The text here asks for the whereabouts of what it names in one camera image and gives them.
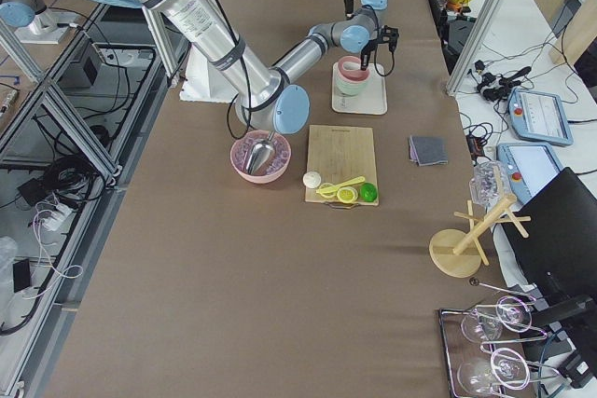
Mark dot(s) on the green bowl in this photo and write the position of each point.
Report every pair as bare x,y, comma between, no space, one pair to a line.
350,87

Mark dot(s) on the large pink ice bowl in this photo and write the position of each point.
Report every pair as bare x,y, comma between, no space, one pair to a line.
278,166

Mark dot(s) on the cream serving tray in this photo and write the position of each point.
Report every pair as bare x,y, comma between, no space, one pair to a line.
370,101

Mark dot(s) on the bamboo cutting board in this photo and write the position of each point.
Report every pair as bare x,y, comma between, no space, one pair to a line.
341,153

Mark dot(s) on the grey folded cloth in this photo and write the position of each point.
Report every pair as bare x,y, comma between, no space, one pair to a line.
427,150

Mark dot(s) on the green lime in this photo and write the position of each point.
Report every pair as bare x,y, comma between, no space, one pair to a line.
368,192

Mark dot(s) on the lemon slices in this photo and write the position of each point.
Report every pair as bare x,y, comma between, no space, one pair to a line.
343,194

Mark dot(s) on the yellow plastic knife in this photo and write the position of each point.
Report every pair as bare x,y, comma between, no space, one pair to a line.
340,185

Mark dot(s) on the metal scoop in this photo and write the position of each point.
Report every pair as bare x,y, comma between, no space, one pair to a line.
260,156

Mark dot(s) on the clear plastic cup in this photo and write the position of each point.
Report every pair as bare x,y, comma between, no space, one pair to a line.
489,183

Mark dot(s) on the blue teach pendant far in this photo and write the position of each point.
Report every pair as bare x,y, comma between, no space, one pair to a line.
539,116

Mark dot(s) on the blue teach pendant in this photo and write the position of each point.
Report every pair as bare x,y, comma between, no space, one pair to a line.
539,116
530,167

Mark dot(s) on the blue teach pendant near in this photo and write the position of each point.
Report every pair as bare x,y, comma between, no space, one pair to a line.
530,167

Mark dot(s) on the wooden cup tree stand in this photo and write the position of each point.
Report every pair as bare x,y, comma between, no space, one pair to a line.
459,254

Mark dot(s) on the black monitor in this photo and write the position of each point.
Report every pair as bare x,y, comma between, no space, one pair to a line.
559,256

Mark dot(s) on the wine glass upper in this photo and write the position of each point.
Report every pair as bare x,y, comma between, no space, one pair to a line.
486,323

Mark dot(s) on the wine glass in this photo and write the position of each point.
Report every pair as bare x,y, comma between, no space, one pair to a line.
486,323
496,375

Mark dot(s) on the metal glass rack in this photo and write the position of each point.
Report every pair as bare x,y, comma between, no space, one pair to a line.
457,349

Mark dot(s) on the wine glass lower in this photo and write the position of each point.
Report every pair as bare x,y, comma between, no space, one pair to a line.
496,375

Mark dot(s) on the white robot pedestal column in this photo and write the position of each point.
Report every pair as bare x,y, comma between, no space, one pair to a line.
203,82

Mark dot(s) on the aluminium frame post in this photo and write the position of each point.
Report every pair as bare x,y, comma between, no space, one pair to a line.
489,10

